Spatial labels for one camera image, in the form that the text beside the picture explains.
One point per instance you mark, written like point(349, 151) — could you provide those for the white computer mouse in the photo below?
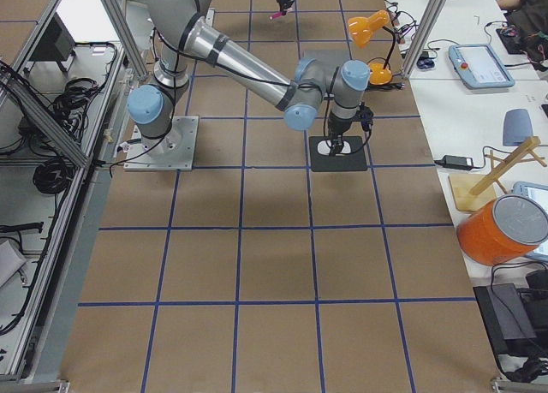
point(323, 149)

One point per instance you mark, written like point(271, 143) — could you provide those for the pink pen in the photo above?
point(280, 14)

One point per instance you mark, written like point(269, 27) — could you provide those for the black mousepad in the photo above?
point(352, 157)

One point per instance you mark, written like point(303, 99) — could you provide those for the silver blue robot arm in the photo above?
point(182, 26)

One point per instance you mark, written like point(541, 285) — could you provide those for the black power adapter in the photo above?
point(455, 162)

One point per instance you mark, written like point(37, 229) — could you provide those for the wooden stand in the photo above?
point(472, 191)

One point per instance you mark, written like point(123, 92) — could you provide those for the blue teach pendant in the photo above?
point(479, 67)

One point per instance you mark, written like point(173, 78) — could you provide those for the orange cylindrical bucket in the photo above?
point(491, 235)

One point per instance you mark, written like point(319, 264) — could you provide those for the black monitor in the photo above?
point(56, 45)

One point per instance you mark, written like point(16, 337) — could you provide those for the black box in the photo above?
point(507, 325)

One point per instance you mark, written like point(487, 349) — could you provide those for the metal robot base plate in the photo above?
point(174, 152)

